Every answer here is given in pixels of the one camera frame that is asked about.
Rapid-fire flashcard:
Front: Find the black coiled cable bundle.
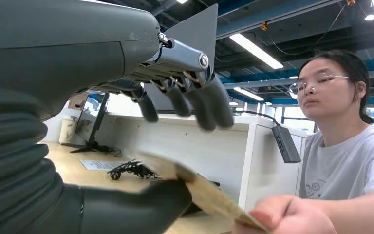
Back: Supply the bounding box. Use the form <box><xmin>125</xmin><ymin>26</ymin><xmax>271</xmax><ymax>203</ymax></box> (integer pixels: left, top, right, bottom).
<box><xmin>107</xmin><ymin>160</ymin><xmax>161</xmax><ymax>181</ymax></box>

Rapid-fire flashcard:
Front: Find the black hub cable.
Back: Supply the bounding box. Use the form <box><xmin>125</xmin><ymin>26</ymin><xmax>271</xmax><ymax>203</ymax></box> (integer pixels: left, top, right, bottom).
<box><xmin>233</xmin><ymin>110</ymin><xmax>281</xmax><ymax>127</ymax></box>

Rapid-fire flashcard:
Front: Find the person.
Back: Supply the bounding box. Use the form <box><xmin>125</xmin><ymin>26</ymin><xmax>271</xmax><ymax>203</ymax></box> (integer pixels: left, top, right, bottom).
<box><xmin>231</xmin><ymin>49</ymin><xmax>374</xmax><ymax>234</ymax></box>

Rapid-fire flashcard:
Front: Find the black USB hub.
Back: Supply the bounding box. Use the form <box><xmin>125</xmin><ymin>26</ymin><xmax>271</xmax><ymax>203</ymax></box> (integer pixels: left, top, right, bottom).
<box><xmin>271</xmin><ymin>125</ymin><xmax>302</xmax><ymax>164</ymax></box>

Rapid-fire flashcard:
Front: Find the white cylindrical container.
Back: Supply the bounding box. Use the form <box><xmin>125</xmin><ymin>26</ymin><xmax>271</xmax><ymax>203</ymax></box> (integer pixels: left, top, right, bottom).
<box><xmin>58</xmin><ymin>116</ymin><xmax>78</xmax><ymax>145</ymax></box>

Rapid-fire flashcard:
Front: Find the yellowish ID card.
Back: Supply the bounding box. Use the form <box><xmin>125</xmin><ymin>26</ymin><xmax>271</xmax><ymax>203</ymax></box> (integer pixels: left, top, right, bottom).
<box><xmin>135</xmin><ymin>152</ymin><xmax>269</xmax><ymax>233</ymax></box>

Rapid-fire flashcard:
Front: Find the printed paper sheet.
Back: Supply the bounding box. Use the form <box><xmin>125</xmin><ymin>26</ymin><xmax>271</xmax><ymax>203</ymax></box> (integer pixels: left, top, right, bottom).
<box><xmin>78</xmin><ymin>159</ymin><xmax>128</xmax><ymax>171</ymax></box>

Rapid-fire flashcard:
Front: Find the black monitor with stand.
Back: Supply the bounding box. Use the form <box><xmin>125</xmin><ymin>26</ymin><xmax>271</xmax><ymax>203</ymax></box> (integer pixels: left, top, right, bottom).
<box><xmin>70</xmin><ymin>92</ymin><xmax>117</xmax><ymax>155</ymax></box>

